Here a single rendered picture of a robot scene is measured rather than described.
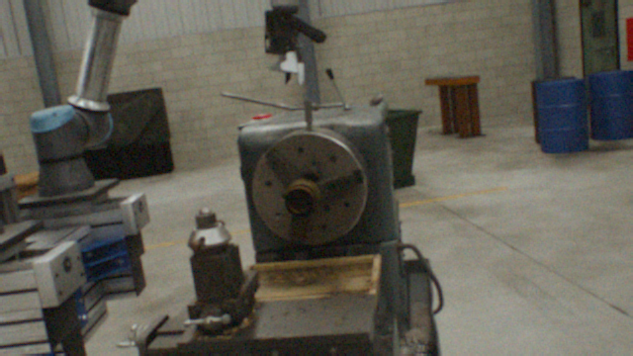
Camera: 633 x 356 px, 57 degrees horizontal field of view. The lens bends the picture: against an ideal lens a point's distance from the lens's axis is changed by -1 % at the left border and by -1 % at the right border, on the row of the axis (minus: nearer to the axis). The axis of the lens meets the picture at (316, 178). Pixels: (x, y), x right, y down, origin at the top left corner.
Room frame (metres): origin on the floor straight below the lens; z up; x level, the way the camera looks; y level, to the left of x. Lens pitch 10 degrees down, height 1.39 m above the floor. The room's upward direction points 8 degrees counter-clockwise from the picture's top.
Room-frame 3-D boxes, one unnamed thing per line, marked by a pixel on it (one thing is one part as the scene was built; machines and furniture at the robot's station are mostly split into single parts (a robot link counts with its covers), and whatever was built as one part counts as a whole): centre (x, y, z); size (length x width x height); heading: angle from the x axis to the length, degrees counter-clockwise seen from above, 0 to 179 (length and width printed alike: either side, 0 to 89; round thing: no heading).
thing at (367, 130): (2.01, -0.04, 1.06); 0.59 x 0.48 x 0.39; 170
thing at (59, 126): (1.61, 0.69, 1.33); 0.13 x 0.12 x 0.14; 166
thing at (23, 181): (8.63, 4.30, 0.22); 1.25 x 0.86 x 0.44; 10
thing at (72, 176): (1.61, 0.70, 1.21); 0.15 x 0.15 x 0.10
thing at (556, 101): (7.32, -3.22, 0.44); 0.59 x 0.59 x 0.88
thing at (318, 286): (1.34, 0.06, 0.89); 0.36 x 0.30 x 0.04; 80
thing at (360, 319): (0.99, 0.14, 0.95); 0.43 x 0.17 x 0.05; 80
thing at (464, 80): (10.26, -2.56, 0.50); 1.61 x 0.44 x 1.00; 7
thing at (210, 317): (1.03, 0.20, 0.99); 0.20 x 0.10 x 0.05; 170
